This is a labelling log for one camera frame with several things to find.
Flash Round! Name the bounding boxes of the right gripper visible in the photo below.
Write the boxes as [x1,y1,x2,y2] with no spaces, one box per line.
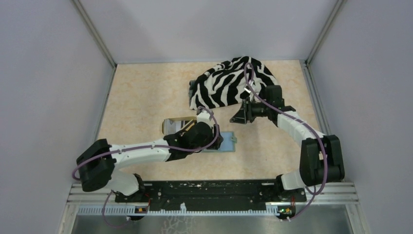
[230,97,271,124]

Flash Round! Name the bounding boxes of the light blue card holder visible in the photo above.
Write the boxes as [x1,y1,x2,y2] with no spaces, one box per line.
[202,132,238,153]

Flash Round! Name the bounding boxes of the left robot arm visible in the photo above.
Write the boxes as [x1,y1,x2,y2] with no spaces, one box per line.
[72,122,222,202]

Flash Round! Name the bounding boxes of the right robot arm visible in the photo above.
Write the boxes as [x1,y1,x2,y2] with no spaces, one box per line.
[230,85,345,201]

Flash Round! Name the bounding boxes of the silver card stack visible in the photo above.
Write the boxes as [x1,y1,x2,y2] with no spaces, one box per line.
[162,118,182,135]

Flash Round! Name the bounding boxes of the beige oval card tray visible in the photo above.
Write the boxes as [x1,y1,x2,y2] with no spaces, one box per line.
[161,117,196,136]

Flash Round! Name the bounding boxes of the zebra striped cloth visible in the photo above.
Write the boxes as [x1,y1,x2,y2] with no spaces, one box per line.
[188,56,279,110]

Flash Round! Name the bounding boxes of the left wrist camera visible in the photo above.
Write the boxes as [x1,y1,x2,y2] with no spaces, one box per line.
[196,110,215,126]

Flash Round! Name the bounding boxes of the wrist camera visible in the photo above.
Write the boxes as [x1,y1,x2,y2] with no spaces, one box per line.
[196,110,215,126]
[244,82,255,98]

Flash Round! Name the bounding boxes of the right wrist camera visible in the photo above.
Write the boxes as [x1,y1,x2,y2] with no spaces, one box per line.
[244,82,255,98]

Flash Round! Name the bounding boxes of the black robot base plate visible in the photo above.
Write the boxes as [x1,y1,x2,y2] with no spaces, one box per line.
[115,179,307,212]

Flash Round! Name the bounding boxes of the white slotted cable duct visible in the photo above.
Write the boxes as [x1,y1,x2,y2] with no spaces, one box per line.
[77,203,280,216]

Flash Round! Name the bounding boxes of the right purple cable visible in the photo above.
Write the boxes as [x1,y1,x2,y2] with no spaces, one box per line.
[244,62,329,222]

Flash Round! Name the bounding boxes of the aluminium frame rail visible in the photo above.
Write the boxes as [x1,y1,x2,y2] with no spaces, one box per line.
[66,182,359,205]

